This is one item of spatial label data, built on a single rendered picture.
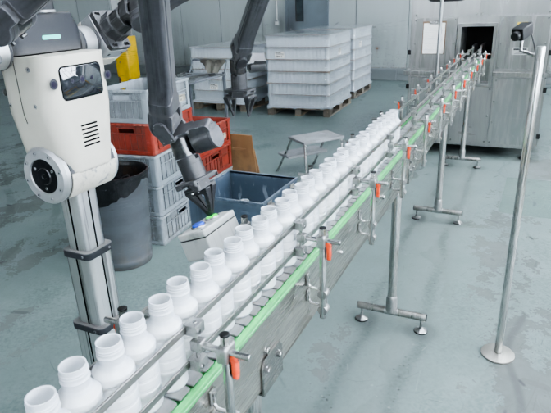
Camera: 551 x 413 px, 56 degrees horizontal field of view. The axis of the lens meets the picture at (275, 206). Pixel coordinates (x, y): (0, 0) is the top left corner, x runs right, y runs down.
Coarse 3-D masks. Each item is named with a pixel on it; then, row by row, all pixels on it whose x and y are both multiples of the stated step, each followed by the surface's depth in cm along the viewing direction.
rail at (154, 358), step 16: (464, 64) 407; (416, 96) 278; (336, 208) 150; (320, 224) 139; (288, 256) 121; (272, 272) 114; (224, 288) 95; (208, 304) 90; (176, 336) 82; (160, 352) 79; (144, 368) 75; (128, 384) 72; (112, 400) 70
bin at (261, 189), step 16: (224, 176) 215; (240, 176) 218; (256, 176) 214; (272, 176) 211; (288, 176) 208; (224, 192) 217; (240, 192) 220; (256, 192) 217; (272, 192) 214; (192, 208) 195; (224, 208) 189; (240, 208) 186; (256, 208) 183; (192, 224) 198
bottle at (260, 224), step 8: (256, 216) 114; (264, 216) 113; (256, 224) 111; (264, 224) 111; (256, 232) 112; (264, 232) 112; (256, 240) 112; (264, 240) 111; (272, 240) 113; (264, 248) 112; (272, 256) 114; (264, 264) 113; (272, 264) 114; (264, 272) 114; (272, 280) 116; (264, 288) 115
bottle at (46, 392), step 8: (32, 392) 64; (40, 392) 64; (48, 392) 64; (56, 392) 63; (24, 400) 62; (32, 400) 64; (40, 400) 65; (48, 400) 62; (56, 400) 63; (32, 408) 61; (40, 408) 61; (48, 408) 62; (56, 408) 63; (64, 408) 67
